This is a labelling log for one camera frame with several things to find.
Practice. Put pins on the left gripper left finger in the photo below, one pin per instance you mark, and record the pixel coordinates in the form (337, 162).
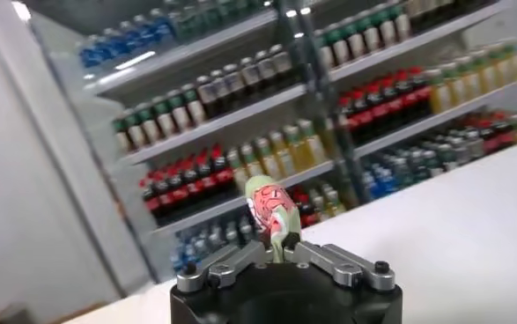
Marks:
(231, 264)

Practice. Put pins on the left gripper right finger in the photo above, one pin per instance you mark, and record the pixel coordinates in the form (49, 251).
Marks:
(337, 264)

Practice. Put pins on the green polo shirt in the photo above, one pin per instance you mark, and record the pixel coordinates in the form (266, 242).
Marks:
(271, 207)

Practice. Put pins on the cola bottle red cap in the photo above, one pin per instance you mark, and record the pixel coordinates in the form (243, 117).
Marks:
(394, 100)
(365, 111)
(165, 193)
(179, 187)
(380, 105)
(207, 175)
(408, 94)
(223, 169)
(350, 116)
(193, 181)
(151, 200)
(422, 89)

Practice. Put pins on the yellow juice bottle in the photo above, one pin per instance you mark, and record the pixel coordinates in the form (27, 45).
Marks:
(297, 149)
(514, 61)
(283, 154)
(238, 169)
(253, 163)
(485, 74)
(268, 158)
(469, 80)
(454, 87)
(439, 93)
(313, 143)
(500, 67)

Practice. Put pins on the drinks display cabinet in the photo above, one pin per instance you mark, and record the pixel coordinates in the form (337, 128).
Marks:
(416, 41)
(223, 122)

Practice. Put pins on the green cap tea bottle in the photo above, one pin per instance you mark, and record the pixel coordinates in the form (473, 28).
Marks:
(371, 34)
(195, 108)
(401, 23)
(356, 40)
(179, 114)
(386, 28)
(122, 138)
(164, 121)
(339, 47)
(135, 132)
(325, 53)
(149, 127)

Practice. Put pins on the dark bottle blue white label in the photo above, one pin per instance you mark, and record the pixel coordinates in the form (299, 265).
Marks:
(251, 79)
(222, 91)
(267, 72)
(236, 86)
(281, 66)
(209, 97)

